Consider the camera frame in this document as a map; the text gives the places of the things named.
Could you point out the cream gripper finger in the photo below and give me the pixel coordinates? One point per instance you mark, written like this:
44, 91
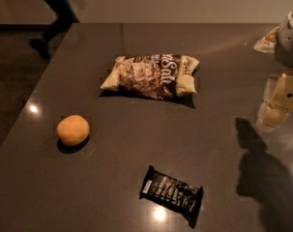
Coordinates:
267, 43
277, 102

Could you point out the black rxbar chocolate wrapper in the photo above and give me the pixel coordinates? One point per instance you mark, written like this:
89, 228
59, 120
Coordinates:
173, 194

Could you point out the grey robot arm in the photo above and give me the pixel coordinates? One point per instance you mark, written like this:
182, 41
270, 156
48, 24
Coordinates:
284, 46

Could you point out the brown chip bag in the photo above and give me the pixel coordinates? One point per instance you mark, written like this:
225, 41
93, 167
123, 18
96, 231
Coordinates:
156, 76

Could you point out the orange round fruit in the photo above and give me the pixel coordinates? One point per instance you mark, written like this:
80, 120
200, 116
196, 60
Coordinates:
73, 130

